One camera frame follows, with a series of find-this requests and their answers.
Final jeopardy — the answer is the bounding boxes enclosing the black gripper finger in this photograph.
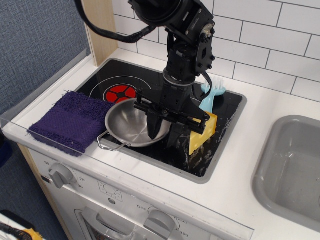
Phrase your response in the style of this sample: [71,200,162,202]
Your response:
[147,112,163,140]
[166,123,185,148]

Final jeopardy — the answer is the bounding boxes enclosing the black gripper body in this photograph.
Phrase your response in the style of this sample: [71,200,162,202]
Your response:
[135,74,210,134]

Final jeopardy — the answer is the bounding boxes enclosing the silver metal pot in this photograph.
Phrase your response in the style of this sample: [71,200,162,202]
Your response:
[97,98,171,152]

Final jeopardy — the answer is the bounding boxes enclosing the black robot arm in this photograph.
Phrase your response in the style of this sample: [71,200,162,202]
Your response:
[129,0,215,148]

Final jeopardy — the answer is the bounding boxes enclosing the yellow cheese wedge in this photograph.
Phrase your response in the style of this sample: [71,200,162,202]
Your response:
[188,111,218,156]

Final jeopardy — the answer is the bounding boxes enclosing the light blue dish brush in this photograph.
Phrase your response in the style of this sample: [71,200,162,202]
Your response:
[199,76,226,113]

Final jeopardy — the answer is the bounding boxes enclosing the black toy stovetop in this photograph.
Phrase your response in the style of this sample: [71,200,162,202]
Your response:
[76,58,247,184]

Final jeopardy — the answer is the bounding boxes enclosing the purple knitted cloth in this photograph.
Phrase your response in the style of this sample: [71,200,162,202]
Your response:
[28,91,115,157]

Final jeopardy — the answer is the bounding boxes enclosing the grey right oven knob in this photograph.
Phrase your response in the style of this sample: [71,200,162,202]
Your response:
[143,210,180,240]

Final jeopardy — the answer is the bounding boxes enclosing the grey oven knob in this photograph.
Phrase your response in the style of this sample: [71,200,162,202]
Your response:
[48,163,74,189]
[143,210,180,240]

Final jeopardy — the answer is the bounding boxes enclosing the grey left oven knob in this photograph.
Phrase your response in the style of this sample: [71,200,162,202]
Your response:
[48,163,74,189]

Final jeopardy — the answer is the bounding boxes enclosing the grey sink basin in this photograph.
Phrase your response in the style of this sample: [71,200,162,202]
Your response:
[252,115,320,232]

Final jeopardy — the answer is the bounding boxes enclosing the thick black sleeved cable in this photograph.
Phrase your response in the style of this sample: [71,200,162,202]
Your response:
[74,0,161,45]

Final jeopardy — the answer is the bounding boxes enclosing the light wooden side post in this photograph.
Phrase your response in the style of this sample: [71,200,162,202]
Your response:
[81,0,119,67]

